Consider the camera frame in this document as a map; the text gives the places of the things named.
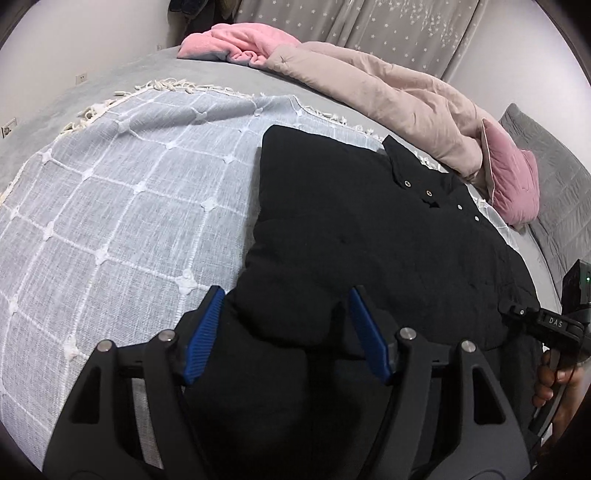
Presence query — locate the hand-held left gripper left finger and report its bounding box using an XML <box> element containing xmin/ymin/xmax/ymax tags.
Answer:
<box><xmin>42</xmin><ymin>285</ymin><xmax>227</xmax><ymax>480</ymax></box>

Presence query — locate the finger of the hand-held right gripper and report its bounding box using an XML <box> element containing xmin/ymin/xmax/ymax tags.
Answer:
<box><xmin>499</xmin><ymin>299</ymin><xmax>541</xmax><ymax>330</ymax></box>

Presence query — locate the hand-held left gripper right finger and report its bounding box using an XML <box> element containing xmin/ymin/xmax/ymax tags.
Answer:
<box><xmin>347</xmin><ymin>285</ymin><xmax>532</xmax><ymax>480</ymax></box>

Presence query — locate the black coat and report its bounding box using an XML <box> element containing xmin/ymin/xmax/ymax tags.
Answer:
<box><xmin>185</xmin><ymin>124</ymin><xmax>543</xmax><ymax>480</ymax></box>

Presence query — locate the person's right hand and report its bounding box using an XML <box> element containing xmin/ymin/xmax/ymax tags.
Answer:
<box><xmin>532</xmin><ymin>350</ymin><xmax>586</xmax><ymax>428</ymax></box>

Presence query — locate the pink velvet pillow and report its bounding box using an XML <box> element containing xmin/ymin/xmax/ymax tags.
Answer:
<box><xmin>480</xmin><ymin>119</ymin><xmax>541</xmax><ymax>227</ymax></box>

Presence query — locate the grey quilted pillow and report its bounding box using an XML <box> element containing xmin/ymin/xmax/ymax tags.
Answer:
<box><xmin>498</xmin><ymin>102</ymin><xmax>591</xmax><ymax>278</ymax></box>

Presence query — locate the light grey checked throw blanket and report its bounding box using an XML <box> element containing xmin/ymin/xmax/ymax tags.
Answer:
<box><xmin>0</xmin><ymin>78</ymin><xmax>522</xmax><ymax>462</ymax></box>

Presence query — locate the beige duvet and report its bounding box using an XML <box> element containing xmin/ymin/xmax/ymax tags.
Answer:
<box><xmin>265</xmin><ymin>41</ymin><xmax>491</xmax><ymax>185</ymax></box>

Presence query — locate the bed with grey sheet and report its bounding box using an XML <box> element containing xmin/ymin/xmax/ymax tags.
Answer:
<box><xmin>0</xmin><ymin>44</ymin><xmax>575</xmax><ymax>305</ymax></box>

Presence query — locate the pink blanket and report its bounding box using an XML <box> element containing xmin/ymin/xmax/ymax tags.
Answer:
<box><xmin>178</xmin><ymin>22</ymin><xmax>302</xmax><ymax>71</ymax></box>

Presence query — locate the grey star curtain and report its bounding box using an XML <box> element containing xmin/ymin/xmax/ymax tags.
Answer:
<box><xmin>231</xmin><ymin>0</ymin><xmax>491</xmax><ymax>85</ymax></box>

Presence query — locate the dark blue hanging jacket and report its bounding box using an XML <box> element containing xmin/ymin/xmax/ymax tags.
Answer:
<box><xmin>168</xmin><ymin>0</ymin><xmax>215</xmax><ymax>14</ymax></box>

